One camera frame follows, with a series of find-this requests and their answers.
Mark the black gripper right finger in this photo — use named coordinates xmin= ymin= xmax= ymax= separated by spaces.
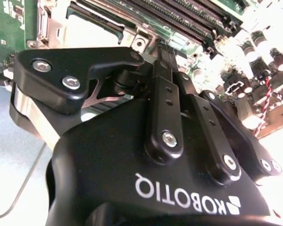
xmin=166 ymin=44 xmax=283 ymax=186

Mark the metal socket cover frame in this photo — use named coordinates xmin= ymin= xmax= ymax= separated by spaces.
xmin=37 ymin=0 xmax=156 ymax=54

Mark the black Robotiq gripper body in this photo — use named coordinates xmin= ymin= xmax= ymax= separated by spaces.
xmin=46 ymin=100 xmax=271 ymax=226

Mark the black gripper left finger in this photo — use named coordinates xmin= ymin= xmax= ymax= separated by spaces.
xmin=9 ymin=40 xmax=185 ymax=164

